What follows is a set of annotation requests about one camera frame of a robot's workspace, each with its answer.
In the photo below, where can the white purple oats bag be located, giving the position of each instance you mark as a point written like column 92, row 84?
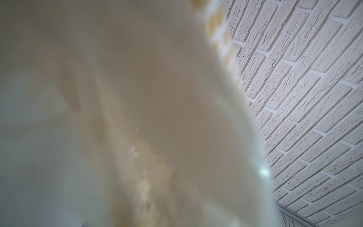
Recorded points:
column 126, row 114

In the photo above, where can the right corner aluminium post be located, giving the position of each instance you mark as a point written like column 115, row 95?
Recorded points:
column 294, row 216

